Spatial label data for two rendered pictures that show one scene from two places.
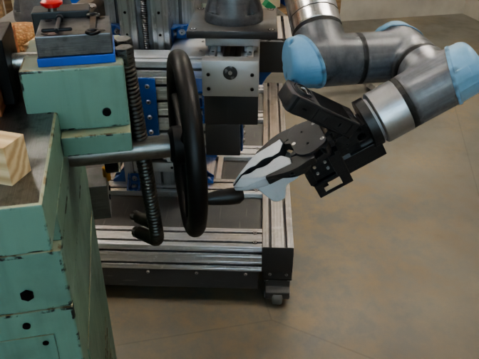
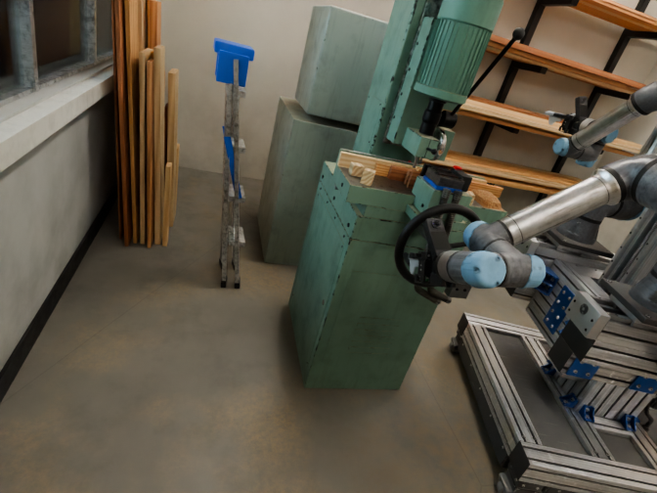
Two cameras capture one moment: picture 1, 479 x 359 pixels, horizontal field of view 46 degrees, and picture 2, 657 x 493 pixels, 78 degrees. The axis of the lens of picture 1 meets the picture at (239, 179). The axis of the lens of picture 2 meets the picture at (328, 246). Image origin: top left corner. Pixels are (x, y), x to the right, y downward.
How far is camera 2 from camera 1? 1.07 m
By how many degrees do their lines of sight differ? 71
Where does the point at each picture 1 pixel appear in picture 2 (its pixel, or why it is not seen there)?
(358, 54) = (485, 242)
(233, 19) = (636, 294)
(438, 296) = not seen: outside the picture
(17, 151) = (369, 175)
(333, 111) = (433, 239)
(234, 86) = (580, 319)
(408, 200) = not seen: outside the picture
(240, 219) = (550, 436)
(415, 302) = not seen: outside the picture
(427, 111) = (451, 268)
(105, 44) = (437, 180)
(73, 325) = (347, 246)
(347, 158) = (431, 274)
